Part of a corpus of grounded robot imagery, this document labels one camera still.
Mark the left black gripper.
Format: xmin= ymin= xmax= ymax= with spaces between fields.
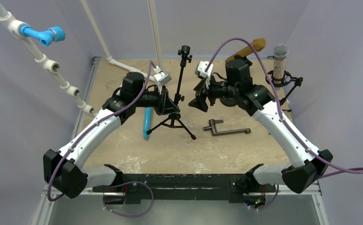
xmin=133 ymin=84 xmax=180 ymax=116

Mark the blue microphone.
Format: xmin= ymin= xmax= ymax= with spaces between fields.
xmin=143 ymin=107 xmax=152 ymax=140

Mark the black round-base microphone stand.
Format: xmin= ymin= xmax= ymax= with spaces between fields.
xmin=220 ymin=98 xmax=238 ymax=107

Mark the black tripod microphone stand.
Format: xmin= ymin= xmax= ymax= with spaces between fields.
xmin=143 ymin=45 xmax=196 ymax=140

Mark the gold microphone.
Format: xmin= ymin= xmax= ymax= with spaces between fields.
xmin=225 ymin=37 xmax=267 ymax=63

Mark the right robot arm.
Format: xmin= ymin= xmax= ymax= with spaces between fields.
xmin=188 ymin=59 xmax=333 ymax=194

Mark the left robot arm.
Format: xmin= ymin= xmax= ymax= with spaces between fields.
xmin=43 ymin=71 xmax=180 ymax=199

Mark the glitter silver-head microphone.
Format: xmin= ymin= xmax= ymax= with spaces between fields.
xmin=272 ymin=44 xmax=289 ymax=90

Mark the dark grey metal pipe fitting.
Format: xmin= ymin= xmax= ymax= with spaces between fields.
xmin=202 ymin=119 xmax=251 ymax=136

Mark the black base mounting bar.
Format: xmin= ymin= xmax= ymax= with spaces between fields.
xmin=92 ymin=173 xmax=276 ymax=204

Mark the blue pipe fitting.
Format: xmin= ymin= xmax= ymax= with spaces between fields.
xmin=19 ymin=25 xmax=66 ymax=46

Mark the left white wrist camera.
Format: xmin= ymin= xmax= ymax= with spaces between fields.
xmin=153 ymin=66 xmax=172 ymax=86

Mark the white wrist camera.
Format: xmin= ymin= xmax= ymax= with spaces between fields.
xmin=195 ymin=61 xmax=213 ymax=79
xmin=153 ymin=66 xmax=172 ymax=86

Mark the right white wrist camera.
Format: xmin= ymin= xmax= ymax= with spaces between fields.
xmin=195 ymin=61 xmax=213 ymax=79

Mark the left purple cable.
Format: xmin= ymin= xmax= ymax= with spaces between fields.
xmin=46 ymin=60 xmax=157 ymax=203

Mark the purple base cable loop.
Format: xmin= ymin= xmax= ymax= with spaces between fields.
xmin=103 ymin=181 xmax=155 ymax=218

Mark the white PVC pipe frame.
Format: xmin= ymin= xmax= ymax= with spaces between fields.
xmin=0 ymin=0 xmax=164 ymax=118

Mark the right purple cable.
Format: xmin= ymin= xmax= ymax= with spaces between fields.
xmin=204 ymin=37 xmax=363 ymax=180

